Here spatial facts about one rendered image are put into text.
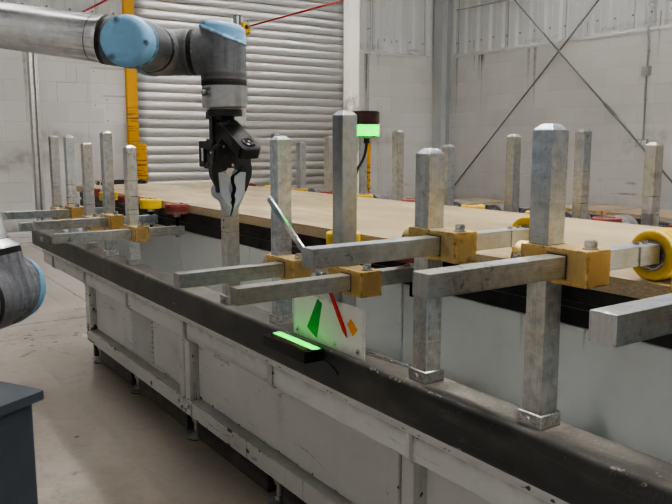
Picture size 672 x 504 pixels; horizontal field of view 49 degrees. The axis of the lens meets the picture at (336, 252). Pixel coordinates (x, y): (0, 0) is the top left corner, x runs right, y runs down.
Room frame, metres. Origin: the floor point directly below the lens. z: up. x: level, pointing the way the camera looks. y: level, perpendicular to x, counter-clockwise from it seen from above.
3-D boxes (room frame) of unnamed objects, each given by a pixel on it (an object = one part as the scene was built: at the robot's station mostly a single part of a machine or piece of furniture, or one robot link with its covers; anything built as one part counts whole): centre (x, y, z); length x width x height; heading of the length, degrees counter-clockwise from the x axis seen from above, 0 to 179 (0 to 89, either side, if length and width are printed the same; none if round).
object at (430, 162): (1.25, -0.16, 0.86); 0.03 x 0.03 x 0.48; 34
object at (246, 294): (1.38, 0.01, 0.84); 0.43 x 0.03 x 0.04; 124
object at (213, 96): (1.50, 0.23, 1.20); 0.10 x 0.09 x 0.05; 126
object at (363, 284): (1.44, -0.03, 0.85); 0.13 x 0.06 x 0.05; 34
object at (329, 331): (1.46, 0.02, 0.75); 0.26 x 0.01 x 0.10; 34
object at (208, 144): (1.51, 0.23, 1.12); 0.09 x 0.08 x 0.12; 36
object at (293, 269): (1.64, 0.11, 0.84); 0.13 x 0.06 x 0.05; 34
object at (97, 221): (2.63, 0.85, 0.83); 0.43 x 0.03 x 0.04; 124
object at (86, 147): (2.90, 0.97, 0.88); 0.03 x 0.03 x 0.48; 34
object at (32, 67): (3.59, 1.40, 1.20); 0.15 x 0.12 x 1.00; 34
